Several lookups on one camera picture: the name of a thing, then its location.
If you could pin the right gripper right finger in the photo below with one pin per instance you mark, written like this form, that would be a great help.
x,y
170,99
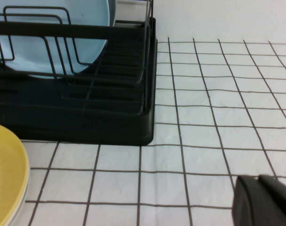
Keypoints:
x,y
284,200

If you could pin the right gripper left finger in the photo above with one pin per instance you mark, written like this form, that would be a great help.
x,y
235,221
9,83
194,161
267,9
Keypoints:
x,y
251,204

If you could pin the light blue plate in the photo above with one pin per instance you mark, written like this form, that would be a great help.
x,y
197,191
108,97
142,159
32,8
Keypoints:
x,y
91,14

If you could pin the grey plate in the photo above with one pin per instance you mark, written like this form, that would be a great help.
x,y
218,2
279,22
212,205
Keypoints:
x,y
112,11

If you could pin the yellow plate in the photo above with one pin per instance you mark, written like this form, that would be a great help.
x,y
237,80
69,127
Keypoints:
x,y
6,176

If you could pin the white grid tablecloth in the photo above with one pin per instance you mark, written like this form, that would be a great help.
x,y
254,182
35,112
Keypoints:
x,y
204,141

